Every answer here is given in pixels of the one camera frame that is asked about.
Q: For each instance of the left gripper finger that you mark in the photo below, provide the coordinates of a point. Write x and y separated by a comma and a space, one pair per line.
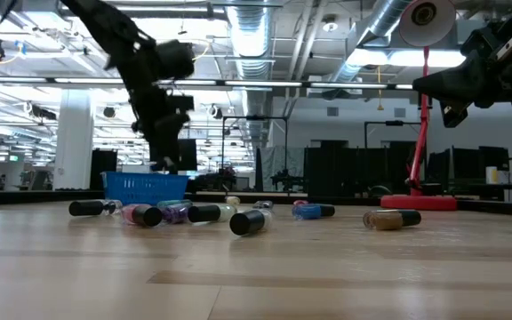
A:
171, 151
158, 151

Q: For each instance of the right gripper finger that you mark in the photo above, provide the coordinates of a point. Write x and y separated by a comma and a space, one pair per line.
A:
451, 86

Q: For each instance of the blue plastic basket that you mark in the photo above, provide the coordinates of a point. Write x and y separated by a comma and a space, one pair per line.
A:
140, 189

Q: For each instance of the teal nail polish bottle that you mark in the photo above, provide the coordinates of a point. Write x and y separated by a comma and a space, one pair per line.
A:
173, 203

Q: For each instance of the purple glitter nail polish bottle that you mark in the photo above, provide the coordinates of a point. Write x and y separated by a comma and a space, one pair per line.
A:
175, 215

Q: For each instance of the pink nail polish bottle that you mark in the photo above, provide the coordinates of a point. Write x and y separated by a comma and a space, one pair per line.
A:
147, 216

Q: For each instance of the pale green nail polish bottle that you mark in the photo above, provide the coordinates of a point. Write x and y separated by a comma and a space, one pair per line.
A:
207, 213

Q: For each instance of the cream nail polish bottle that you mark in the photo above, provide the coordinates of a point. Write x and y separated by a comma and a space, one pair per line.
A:
233, 200

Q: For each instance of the clear nail polish bottle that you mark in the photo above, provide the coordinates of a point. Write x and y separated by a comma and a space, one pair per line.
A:
87, 208

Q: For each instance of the white nail polish bottle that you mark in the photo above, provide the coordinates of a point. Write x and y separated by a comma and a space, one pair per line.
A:
247, 222

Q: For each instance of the silver glitter nail polish bottle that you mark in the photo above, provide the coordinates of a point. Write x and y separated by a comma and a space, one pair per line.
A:
263, 205

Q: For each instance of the gold glitter nail polish bottle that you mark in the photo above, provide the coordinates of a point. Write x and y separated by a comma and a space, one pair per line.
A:
389, 220

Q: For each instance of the blue nail polish bottle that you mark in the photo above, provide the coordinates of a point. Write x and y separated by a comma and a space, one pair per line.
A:
311, 211

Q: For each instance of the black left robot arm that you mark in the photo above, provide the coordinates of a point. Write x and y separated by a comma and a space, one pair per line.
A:
105, 26

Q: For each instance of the background robot workstation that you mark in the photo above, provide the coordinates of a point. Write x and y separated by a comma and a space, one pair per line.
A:
287, 180
216, 180

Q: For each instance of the black cabinet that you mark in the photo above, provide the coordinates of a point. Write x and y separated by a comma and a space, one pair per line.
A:
103, 164

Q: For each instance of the black workstation panels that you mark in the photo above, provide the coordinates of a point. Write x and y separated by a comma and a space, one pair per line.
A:
465, 164

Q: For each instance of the white building column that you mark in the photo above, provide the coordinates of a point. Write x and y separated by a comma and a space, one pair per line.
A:
73, 142

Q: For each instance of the white roll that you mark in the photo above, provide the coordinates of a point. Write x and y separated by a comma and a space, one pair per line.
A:
491, 175

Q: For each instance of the grey tarp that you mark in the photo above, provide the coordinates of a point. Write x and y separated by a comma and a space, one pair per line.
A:
282, 162

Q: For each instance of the red desk lamp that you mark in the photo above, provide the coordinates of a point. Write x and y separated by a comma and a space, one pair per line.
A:
418, 202

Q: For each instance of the black overhead light bar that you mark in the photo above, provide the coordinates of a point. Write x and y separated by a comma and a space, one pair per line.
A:
282, 83

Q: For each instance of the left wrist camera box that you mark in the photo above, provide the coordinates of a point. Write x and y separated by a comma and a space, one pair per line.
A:
180, 103

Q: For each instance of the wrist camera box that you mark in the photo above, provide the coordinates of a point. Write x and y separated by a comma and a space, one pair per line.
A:
489, 40
180, 103

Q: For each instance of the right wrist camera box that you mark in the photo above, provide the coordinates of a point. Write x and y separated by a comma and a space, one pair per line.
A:
489, 40

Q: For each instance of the black gantry frame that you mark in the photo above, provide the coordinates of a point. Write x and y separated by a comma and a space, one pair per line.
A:
394, 122
256, 118

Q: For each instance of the silver air duct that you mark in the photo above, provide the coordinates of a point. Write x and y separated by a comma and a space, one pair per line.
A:
250, 35
385, 18

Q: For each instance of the black partition wall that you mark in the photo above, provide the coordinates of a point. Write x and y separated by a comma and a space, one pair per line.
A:
349, 171

